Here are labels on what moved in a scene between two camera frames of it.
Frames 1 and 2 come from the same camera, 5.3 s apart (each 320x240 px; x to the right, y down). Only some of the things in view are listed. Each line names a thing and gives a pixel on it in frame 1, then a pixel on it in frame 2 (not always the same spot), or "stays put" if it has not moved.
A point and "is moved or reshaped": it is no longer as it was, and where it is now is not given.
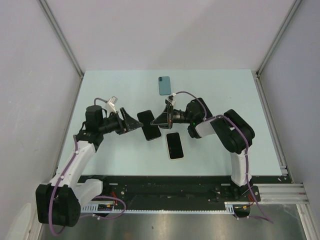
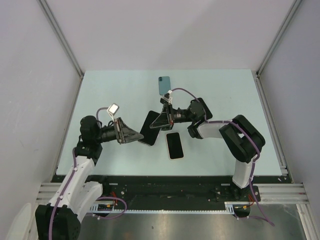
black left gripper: (130, 123) → (126, 134)
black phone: (174, 145) stays put
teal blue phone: (164, 85) stays put
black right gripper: (165, 120) stays put
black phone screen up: (151, 131) is moved or reshaped
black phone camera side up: (208, 113) stays put
